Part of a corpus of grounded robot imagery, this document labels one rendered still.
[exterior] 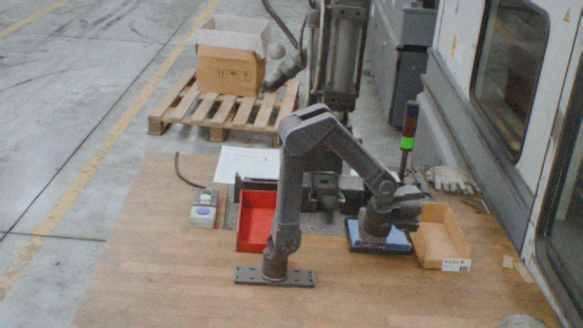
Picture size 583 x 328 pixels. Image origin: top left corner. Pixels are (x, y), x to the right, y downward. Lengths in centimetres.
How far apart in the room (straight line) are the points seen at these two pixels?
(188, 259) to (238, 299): 21
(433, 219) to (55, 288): 188
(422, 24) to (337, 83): 316
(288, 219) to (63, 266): 199
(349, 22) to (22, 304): 201
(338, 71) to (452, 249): 58
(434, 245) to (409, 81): 324
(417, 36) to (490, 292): 341
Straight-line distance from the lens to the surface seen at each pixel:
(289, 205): 154
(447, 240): 193
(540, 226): 192
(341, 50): 181
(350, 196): 196
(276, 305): 158
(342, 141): 150
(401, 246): 180
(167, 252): 176
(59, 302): 316
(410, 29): 496
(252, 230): 185
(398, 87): 506
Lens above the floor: 183
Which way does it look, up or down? 24 degrees down
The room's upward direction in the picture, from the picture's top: 5 degrees clockwise
